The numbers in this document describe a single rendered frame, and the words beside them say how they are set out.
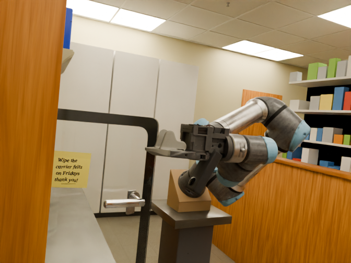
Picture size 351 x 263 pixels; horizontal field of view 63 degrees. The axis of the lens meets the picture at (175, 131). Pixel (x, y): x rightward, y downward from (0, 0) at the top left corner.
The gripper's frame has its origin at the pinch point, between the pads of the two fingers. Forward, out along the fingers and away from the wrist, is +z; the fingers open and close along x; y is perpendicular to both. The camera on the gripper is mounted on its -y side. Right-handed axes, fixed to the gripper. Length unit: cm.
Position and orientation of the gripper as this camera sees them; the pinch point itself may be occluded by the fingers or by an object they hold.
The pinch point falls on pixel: (150, 152)
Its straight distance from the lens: 66.4
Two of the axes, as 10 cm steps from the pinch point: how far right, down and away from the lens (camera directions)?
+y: 1.0, -9.9, -0.4
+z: -9.1, -0.8, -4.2
